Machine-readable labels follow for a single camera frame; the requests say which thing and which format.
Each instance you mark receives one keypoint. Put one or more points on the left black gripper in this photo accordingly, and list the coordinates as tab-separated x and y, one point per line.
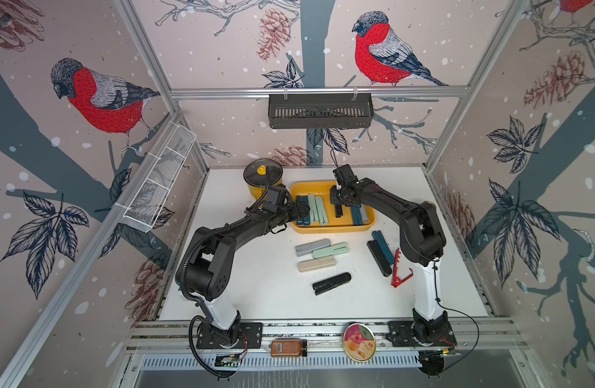
295	213

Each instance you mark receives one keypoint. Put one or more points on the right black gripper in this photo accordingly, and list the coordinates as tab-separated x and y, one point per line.
333	196

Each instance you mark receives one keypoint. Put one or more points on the dark teal pliers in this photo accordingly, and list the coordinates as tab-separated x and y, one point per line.
306	220
356	216
299	203
383	246

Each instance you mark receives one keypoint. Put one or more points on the grey pruning pliers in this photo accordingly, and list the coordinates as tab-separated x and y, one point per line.
310	247
364	215

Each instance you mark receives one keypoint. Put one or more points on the dark teal pliers bottom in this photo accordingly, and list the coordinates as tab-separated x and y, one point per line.
306	220

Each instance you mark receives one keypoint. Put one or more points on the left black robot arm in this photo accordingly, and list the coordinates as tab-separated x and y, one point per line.
205	270

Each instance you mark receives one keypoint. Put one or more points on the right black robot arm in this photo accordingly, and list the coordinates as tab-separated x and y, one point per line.
421	241

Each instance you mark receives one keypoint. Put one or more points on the yellow plastic storage box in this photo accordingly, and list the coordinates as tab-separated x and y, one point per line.
335	225

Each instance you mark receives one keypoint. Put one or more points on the beige pruning pliers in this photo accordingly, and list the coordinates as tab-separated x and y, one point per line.
316	264

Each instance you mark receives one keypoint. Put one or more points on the small brown box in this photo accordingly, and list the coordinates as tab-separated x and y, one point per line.
288	348

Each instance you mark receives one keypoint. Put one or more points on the yellow pot with dark lid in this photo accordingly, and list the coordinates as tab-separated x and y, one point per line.
260	174

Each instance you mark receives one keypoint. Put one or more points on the red plastic tool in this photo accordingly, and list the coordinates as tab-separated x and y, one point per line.
400	273

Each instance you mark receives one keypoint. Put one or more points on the round pink tin lid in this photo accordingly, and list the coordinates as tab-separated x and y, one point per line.
359	343

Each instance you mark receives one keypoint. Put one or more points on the black hanging wire basket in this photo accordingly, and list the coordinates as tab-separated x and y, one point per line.
320	111

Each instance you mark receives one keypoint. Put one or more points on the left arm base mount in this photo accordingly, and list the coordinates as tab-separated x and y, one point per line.
240	335

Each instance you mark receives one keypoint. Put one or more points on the white mesh wall basket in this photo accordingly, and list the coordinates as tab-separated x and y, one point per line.
143	212

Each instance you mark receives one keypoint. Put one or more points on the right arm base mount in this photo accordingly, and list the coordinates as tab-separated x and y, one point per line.
419	332

